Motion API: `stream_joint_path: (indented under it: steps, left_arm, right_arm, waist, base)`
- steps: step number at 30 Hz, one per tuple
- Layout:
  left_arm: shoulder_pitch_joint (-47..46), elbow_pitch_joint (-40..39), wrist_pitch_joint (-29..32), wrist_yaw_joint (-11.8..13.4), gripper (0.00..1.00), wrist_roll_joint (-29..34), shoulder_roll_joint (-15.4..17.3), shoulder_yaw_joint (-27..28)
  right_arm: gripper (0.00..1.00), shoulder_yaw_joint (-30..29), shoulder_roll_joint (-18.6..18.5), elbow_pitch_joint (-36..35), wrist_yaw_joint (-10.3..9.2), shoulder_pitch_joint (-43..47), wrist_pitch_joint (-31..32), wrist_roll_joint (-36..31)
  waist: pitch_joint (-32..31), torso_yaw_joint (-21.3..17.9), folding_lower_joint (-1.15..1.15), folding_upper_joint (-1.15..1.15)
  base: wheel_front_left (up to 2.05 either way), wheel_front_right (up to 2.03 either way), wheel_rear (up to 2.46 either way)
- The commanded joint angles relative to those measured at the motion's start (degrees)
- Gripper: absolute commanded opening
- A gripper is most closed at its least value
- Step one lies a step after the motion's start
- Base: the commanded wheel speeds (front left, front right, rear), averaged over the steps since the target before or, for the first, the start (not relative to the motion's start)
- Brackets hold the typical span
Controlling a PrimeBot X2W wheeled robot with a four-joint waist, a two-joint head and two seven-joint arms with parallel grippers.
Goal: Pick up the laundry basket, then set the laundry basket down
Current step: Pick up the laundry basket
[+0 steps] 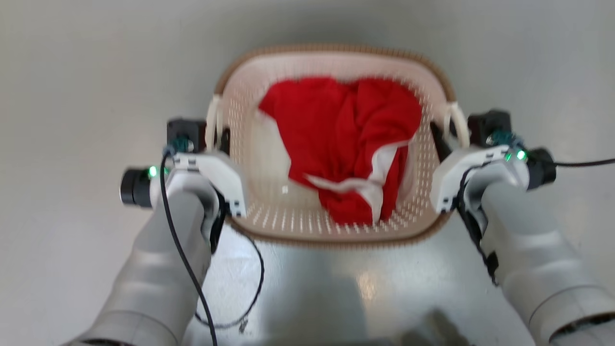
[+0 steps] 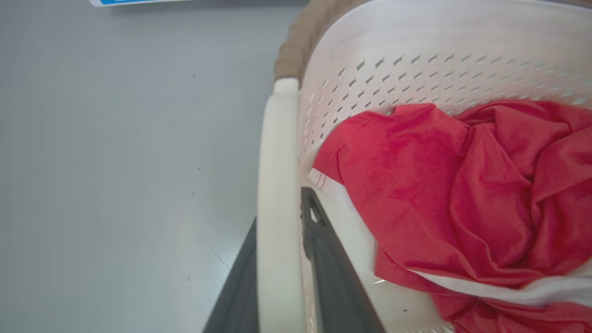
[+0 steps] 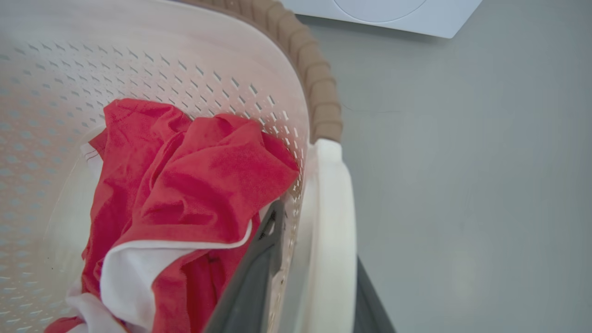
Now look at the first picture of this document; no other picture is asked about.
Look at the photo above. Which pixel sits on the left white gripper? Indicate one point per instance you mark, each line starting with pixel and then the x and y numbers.
pixel 223 175

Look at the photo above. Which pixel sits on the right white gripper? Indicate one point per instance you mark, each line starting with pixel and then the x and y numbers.
pixel 447 180

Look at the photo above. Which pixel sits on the beige laundry basket brown rim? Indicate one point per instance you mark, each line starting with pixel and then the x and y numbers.
pixel 336 62

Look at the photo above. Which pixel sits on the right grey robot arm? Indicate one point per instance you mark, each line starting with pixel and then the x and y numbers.
pixel 533 259

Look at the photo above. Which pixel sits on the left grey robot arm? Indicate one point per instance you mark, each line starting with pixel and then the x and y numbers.
pixel 153 269

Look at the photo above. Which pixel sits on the red garment white trim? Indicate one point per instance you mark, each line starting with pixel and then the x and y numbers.
pixel 336 139

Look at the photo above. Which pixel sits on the grey robot torso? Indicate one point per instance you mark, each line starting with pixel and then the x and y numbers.
pixel 336 298

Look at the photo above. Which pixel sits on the left black wrist camera box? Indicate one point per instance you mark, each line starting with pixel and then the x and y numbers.
pixel 185 130

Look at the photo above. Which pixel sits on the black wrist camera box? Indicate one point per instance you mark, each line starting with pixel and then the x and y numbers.
pixel 487 126
pixel 185 130

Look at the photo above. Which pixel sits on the right black wrist camera box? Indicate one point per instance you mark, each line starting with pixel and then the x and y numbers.
pixel 487 126

